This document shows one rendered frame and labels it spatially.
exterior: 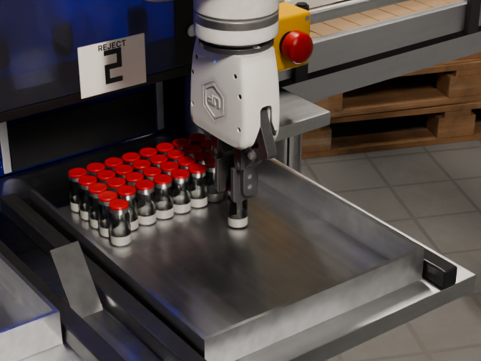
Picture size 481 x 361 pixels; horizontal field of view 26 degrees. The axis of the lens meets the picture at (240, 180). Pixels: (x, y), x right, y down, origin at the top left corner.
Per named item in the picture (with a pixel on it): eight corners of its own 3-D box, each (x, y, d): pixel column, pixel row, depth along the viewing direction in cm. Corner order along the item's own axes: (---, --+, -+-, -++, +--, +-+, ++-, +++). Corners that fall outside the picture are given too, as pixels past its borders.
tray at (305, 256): (33, 218, 115) (30, 189, 113) (226, 157, 128) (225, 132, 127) (205, 373, 90) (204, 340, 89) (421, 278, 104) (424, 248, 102)
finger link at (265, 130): (243, 79, 103) (222, 107, 108) (279, 145, 101) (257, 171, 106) (253, 76, 104) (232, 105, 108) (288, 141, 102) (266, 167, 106)
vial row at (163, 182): (96, 231, 112) (93, 193, 110) (232, 187, 121) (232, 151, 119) (106, 240, 110) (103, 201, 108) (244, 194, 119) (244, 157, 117)
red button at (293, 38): (272, 60, 132) (273, 29, 130) (297, 54, 134) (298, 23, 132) (291, 69, 129) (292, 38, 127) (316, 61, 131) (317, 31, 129)
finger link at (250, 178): (229, 143, 107) (230, 200, 110) (248, 154, 105) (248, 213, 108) (254, 135, 108) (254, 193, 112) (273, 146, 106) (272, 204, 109)
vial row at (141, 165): (76, 215, 115) (74, 177, 113) (211, 172, 124) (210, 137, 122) (86, 223, 113) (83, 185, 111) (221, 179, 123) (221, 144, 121)
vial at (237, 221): (223, 223, 113) (222, 188, 111) (240, 217, 115) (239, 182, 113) (235, 230, 112) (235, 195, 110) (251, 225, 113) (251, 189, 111)
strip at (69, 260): (54, 302, 100) (49, 249, 97) (81, 291, 102) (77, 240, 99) (132, 375, 90) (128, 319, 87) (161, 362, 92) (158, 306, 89)
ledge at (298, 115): (194, 114, 145) (193, 101, 144) (268, 93, 152) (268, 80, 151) (253, 149, 135) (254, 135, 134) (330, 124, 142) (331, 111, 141)
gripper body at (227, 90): (176, 22, 105) (179, 124, 110) (235, 51, 97) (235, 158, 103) (236, 8, 109) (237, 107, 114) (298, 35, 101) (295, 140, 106)
